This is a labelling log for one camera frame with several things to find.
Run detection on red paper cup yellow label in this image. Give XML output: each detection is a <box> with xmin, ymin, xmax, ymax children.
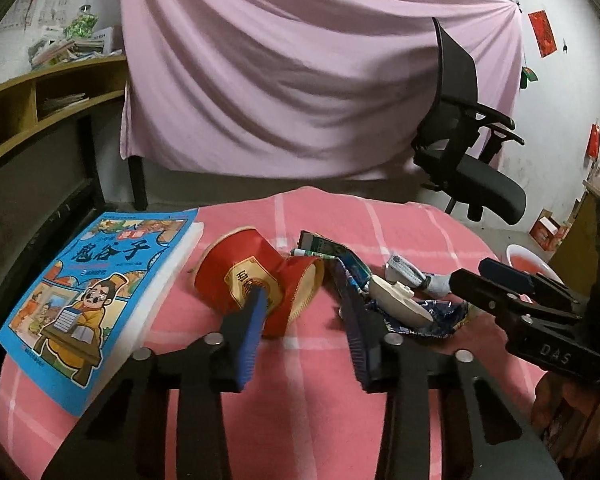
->
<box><xmin>194</xmin><ymin>226</ymin><xmax>287</xmax><ymax>339</ymax></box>

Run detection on black office chair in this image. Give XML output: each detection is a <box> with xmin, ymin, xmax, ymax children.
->
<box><xmin>411</xmin><ymin>16</ymin><xmax>528</xmax><ymax>225</ymax></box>

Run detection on crushed red paper cup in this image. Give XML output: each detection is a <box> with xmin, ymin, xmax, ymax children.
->
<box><xmin>262</xmin><ymin>255</ymin><xmax>327</xmax><ymax>339</ymax></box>

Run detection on wooden cabinet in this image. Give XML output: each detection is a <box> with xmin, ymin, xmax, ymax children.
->
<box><xmin>550</xmin><ymin>195</ymin><xmax>599</xmax><ymax>281</ymax></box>

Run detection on red white cardboard box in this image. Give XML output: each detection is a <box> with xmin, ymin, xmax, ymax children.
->
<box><xmin>528</xmin><ymin>208</ymin><xmax>572</xmax><ymax>252</ymax></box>

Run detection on green plastic bag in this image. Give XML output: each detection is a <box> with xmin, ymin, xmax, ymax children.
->
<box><xmin>62</xmin><ymin>5</ymin><xmax>99</xmax><ymax>41</ymax></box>

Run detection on red wall poster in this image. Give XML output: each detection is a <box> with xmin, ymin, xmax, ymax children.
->
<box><xmin>528</xmin><ymin>10</ymin><xmax>559</xmax><ymax>59</ymax></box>

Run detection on pile of books and papers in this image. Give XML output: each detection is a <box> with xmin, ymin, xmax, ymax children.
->
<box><xmin>27</xmin><ymin>24</ymin><xmax>124</xmax><ymax>70</ymax></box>

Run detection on blue cartoon cover book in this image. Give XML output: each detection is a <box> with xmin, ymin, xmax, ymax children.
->
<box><xmin>0</xmin><ymin>207</ymin><xmax>204</xmax><ymax>417</ymax></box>

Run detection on papers in shelf cubby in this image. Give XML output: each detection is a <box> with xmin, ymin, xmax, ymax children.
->
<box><xmin>39</xmin><ymin>92</ymin><xmax>89</xmax><ymax>114</ymax></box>

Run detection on wooden wall shelf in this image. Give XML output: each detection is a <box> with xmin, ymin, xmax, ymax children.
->
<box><xmin>0</xmin><ymin>54</ymin><xmax>131</xmax><ymax>173</ymax></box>

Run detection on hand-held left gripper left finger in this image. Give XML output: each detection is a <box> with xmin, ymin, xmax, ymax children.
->
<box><xmin>40</xmin><ymin>287</ymin><xmax>271</xmax><ymax>480</ymax></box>

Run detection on pink hanging sheet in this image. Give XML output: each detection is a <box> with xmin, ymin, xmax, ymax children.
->
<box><xmin>118</xmin><ymin>0</ymin><xmax>525</xmax><ymax>182</ymax></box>

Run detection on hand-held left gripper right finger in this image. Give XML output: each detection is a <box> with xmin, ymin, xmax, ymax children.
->
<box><xmin>330</xmin><ymin>259</ymin><xmax>566</xmax><ymax>480</ymax></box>

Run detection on blue foil wrapper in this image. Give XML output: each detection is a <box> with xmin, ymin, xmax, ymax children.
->
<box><xmin>365</xmin><ymin>297</ymin><xmax>469</xmax><ymax>342</ymax></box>

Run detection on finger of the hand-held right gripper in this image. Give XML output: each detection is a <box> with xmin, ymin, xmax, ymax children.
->
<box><xmin>478</xmin><ymin>258</ymin><xmax>579</xmax><ymax>307</ymax></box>
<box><xmin>449</xmin><ymin>268</ymin><xmax>582</xmax><ymax>332</ymax></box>

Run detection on person's right hand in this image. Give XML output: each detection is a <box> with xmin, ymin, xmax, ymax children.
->
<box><xmin>531</xmin><ymin>374</ymin><xmax>600</xmax><ymax>458</ymax></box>

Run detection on white toy boat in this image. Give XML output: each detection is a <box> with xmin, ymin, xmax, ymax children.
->
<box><xmin>368</xmin><ymin>274</ymin><xmax>436</xmax><ymax>334</ymax></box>

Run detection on pink plaid tablecloth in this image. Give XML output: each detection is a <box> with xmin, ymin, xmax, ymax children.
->
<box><xmin>0</xmin><ymin>186</ymin><xmax>556</xmax><ymax>480</ymax></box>

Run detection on red basin white rim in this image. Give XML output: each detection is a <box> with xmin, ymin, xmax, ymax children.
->
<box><xmin>505</xmin><ymin>243</ymin><xmax>564</xmax><ymax>307</ymax></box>

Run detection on green black small box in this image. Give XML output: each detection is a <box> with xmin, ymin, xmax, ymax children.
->
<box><xmin>290</xmin><ymin>230</ymin><xmax>352</xmax><ymax>262</ymax></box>

